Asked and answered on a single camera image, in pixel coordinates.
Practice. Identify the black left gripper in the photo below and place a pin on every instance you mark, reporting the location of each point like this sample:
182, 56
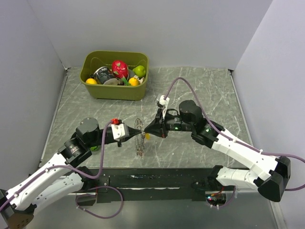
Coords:
133, 131

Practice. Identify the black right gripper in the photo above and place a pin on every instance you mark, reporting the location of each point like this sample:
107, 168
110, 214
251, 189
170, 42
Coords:
158, 126

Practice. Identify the silver key yellow tag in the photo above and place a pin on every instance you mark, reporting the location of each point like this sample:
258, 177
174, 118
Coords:
146, 136

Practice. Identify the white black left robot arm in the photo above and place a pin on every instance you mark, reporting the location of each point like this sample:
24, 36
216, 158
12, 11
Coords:
61, 175

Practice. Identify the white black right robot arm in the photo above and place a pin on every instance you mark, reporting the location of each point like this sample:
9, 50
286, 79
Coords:
268, 175

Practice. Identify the green watermelon toy ball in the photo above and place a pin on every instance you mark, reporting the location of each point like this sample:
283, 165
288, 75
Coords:
95, 148

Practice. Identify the right orange toy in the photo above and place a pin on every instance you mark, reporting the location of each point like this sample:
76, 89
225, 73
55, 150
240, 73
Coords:
133, 81

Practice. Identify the orange toy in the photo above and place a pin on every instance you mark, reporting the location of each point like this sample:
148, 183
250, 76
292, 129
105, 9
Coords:
91, 81
133, 81

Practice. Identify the green apple toy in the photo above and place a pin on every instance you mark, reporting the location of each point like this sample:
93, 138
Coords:
139, 71

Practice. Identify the left orange toy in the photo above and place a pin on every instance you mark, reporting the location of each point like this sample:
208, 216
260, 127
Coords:
91, 81

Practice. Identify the red dragon fruit toy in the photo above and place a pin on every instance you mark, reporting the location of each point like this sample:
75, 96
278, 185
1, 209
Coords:
120, 69

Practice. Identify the black paper cup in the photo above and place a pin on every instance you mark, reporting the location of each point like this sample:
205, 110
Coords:
104, 76

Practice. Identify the olive green plastic bin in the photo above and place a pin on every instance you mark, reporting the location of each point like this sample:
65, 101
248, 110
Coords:
121, 91

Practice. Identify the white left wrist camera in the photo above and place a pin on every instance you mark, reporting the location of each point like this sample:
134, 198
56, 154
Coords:
119, 131

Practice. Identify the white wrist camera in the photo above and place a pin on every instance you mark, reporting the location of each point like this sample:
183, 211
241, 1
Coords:
119, 131
163, 102

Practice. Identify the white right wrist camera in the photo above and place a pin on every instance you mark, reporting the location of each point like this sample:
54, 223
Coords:
163, 102

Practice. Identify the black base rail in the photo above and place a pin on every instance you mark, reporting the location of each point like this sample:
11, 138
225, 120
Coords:
143, 184

